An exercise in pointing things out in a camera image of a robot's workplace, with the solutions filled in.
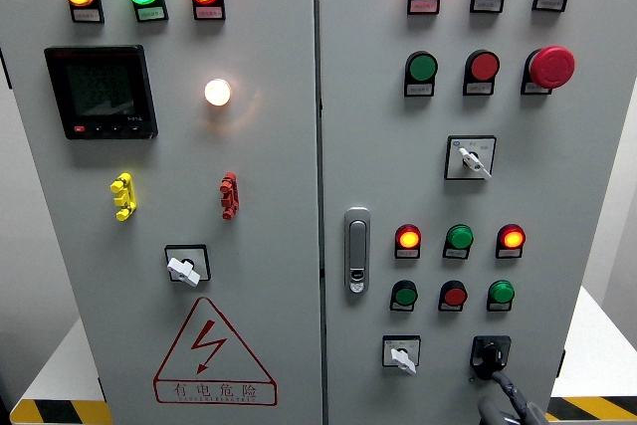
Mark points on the large red push button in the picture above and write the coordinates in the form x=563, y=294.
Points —
x=484, y=66

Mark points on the small red lit lamp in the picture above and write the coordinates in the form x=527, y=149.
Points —
x=511, y=238
x=408, y=239

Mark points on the black yellow striped tape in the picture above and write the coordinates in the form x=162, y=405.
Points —
x=57, y=412
x=597, y=407

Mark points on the small green lamp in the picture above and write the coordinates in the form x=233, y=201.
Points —
x=501, y=292
x=460, y=238

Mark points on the black display meter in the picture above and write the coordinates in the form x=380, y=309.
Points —
x=99, y=91

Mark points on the pale grey cabinet door with display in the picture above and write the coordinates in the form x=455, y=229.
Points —
x=269, y=171

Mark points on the black door hinge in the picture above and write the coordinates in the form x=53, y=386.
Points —
x=561, y=363
x=5, y=69
x=101, y=389

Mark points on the large red stop button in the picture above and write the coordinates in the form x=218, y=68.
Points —
x=552, y=67

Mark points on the red warning triangle sign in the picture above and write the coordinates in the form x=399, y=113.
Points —
x=208, y=345

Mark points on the small green push button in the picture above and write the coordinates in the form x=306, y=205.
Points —
x=405, y=295

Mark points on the large green push button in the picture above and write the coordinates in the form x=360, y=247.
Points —
x=423, y=67

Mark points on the pale grey cabinet door with lock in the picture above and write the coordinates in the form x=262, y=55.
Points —
x=542, y=186

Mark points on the black knob turn switch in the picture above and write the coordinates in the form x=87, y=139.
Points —
x=490, y=353

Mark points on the white lit lamp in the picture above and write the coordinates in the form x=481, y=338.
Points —
x=217, y=92

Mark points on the silver door lock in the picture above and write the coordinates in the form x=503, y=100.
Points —
x=357, y=246

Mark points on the small red push button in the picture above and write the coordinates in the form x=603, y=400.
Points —
x=454, y=296

